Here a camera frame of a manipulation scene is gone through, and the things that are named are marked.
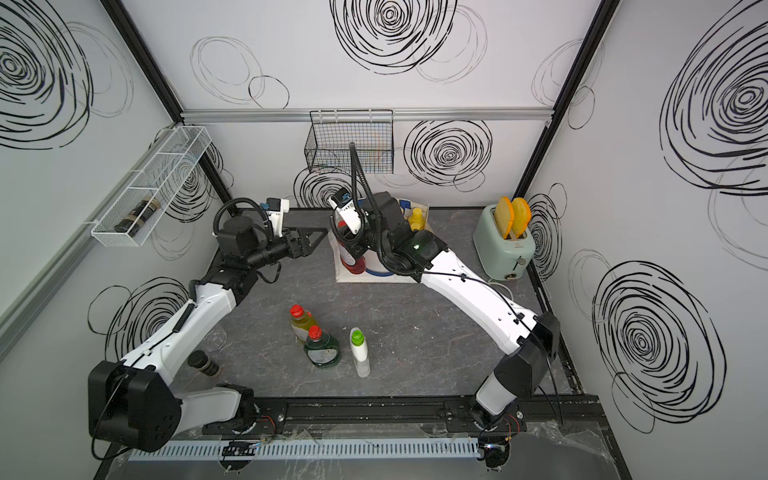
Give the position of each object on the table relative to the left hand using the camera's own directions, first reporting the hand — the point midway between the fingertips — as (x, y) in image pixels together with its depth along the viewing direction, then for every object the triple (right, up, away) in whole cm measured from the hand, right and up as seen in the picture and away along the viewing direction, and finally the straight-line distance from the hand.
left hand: (319, 232), depth 75 cm
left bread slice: (+54, +5, +17) cm, 57 cm away
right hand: (+7, +2, -6) cm, 9 cm away
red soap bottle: (+7, -7, +2) cm, 10 cm away
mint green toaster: (+51, -7, +14) cm, 54 cm away
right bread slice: (+58, +5, +16) cm, 61 cm away
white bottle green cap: (+11, -27, -5) cm, 30 cm away
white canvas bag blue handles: (+13, -12, +19) cm, 27 cm away
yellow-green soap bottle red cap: (-4, -22, -1) cm, 23 cm away
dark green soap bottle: (+1, -29, -2) cm, 29 cm away
